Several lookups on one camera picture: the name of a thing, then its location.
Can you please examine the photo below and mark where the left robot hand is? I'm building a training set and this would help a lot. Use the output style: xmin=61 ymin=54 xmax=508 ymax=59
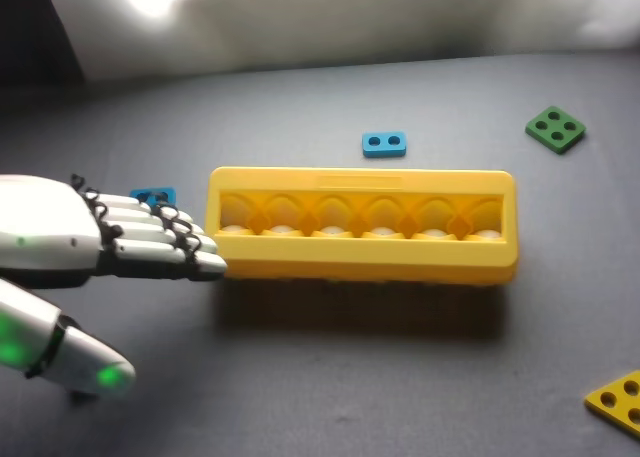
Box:
xmin=0 ymin=173 xmax=229 ymax=404

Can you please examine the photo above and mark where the yellow egg carton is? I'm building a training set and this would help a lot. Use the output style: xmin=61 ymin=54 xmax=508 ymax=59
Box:
xmin=206 ymin=165 xmax=519 ymax=292

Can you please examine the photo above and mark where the blue four-hole square block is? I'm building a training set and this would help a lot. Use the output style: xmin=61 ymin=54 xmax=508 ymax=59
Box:
xmin=128 ymin=185 xmax=179 ymax=211

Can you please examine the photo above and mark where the grey table cloth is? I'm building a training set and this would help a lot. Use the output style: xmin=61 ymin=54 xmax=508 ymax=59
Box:
xmin=0 ymin=46 xmax=640 ymax=457

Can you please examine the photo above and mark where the blue two-hole block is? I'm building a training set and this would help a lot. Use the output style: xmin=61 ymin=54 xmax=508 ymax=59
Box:
xmin=360 ymin=131 xmax=409 ymax=159

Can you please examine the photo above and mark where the white cloth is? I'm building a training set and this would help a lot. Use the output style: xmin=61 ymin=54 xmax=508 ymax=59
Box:
xmin=39 ymin=0 xmax=640 ymax=86

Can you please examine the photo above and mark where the large green four-hole block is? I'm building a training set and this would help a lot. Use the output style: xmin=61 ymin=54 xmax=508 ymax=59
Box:
xmin=523 ymin=105 xmax=588 ymax=156

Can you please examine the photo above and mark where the yellow three-hole triangle block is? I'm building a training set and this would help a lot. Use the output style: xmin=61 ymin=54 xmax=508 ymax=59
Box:
xmin=583 ymin=369 xmax=640 ymax=441

